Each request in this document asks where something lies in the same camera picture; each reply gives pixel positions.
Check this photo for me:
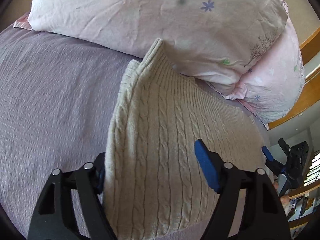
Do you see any beige cable knit sweater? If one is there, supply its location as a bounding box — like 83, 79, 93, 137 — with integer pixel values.
104, 39, 264, 239

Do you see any person's hand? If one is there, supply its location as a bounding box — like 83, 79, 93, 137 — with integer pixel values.
273, 181, 290, 215

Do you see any right pink floral pillow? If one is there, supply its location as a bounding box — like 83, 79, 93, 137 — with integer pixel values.
207, 0, 306, 131

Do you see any pink floral pillow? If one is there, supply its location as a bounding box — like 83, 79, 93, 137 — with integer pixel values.
15, 0, 287, 90
207, 0, 306, 131

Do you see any lilac textured bed sheet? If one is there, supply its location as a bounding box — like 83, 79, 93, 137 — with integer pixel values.
0, 24, 272, 240

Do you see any left pink floral pillow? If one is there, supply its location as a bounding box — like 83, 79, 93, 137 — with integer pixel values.
15, 0, 287, 90

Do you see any wooden headboard frame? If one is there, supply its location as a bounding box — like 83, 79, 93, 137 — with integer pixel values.
267, 27, 320, 131

